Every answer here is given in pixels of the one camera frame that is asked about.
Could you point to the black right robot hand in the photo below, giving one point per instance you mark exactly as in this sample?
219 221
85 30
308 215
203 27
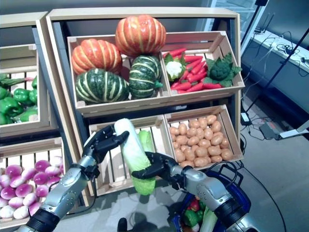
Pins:
161 166

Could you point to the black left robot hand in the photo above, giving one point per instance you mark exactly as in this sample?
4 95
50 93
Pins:
101 145

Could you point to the blue plastic shopping basket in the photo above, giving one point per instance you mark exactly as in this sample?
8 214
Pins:
245 203

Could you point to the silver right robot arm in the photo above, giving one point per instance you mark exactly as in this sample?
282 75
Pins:
207 191

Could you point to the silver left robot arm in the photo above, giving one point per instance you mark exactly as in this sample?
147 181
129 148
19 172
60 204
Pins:
62 191

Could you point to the brown potato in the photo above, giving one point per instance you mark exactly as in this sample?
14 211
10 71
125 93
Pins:
214 151
189 154
211 119
178 154
193 123
199 161
216 126
216 158
227 154
182 128
202 122
186 164
201 151
173 131
217 139

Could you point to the wooden slatted crate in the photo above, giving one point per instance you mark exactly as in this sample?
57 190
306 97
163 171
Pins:
17 52
157 120
193 39
229 128
24 146
144 102

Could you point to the purple white turnip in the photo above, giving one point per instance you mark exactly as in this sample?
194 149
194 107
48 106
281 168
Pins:
35 208
20 212
15 201
51 170
13 170
56 160
42 165
4 180
7 192
39 178
30 199
27 174
42 191
7 211
53 181
24 190

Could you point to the small red vegetable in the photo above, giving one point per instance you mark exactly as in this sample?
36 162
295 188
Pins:
193 205

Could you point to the green bell pepper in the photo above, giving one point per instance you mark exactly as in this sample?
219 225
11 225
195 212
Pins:
21 94
26 116
3 93
201 206
33 96
190 215
35 82
9 107
2 118

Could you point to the large green striped pumpkin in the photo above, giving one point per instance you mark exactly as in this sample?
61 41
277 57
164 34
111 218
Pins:
101 87

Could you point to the small green striped pumpkin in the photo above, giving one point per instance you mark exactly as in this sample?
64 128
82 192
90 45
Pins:
144 77

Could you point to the red carrot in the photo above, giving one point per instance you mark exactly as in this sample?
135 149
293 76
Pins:
193 59
175 52
198 69
194 87
196 77
212 86
181 86

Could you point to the orange striped pumpkin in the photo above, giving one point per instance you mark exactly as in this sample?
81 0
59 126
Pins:
140 35
96 56

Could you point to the black power adapter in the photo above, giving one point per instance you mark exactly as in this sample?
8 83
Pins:
245 118

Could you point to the white cauliflower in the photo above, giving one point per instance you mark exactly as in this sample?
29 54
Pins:
174 68

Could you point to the green broccoli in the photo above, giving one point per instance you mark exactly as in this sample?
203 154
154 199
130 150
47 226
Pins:
219 71

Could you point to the dark green leafy vegetable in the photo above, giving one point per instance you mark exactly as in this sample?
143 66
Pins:
9 81

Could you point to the grey floor box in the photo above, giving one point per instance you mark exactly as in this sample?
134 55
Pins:
268 131

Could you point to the black tripod stand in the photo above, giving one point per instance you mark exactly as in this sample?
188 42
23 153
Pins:
265 87
254 20

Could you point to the wooden display shelf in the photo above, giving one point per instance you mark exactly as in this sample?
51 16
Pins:
144 13
19 20

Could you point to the white desk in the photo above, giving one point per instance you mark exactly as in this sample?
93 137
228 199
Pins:
260 62

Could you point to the router with antennas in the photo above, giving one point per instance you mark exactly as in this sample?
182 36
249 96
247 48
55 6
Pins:
259 30

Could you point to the glass door white frame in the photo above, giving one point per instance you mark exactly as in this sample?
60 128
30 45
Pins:
248 9

